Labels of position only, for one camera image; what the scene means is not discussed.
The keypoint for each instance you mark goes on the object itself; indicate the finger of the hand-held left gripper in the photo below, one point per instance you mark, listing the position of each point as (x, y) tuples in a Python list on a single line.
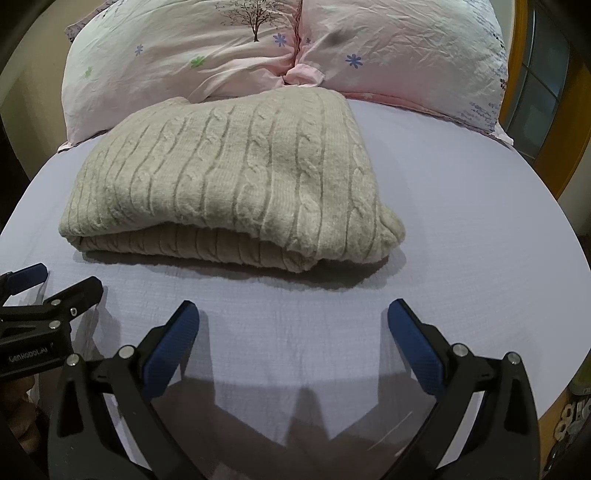
[(28, 276), (69, 300)]

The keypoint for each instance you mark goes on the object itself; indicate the pink floral pillow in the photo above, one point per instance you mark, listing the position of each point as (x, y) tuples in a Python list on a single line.
[(406, 55), (184, 55)]

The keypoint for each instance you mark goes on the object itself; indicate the person's left hand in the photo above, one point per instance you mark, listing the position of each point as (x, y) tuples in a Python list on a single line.
[(21, 408)]

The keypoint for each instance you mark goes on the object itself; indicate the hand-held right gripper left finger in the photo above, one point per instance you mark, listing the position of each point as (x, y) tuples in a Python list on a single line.
[(171, 344)]

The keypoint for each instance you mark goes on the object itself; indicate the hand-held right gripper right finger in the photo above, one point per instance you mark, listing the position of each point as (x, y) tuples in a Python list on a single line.
[(415, 344)]

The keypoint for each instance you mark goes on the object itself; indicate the wooden framed glass door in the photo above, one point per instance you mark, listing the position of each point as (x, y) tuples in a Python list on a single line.
[(561, 120)]

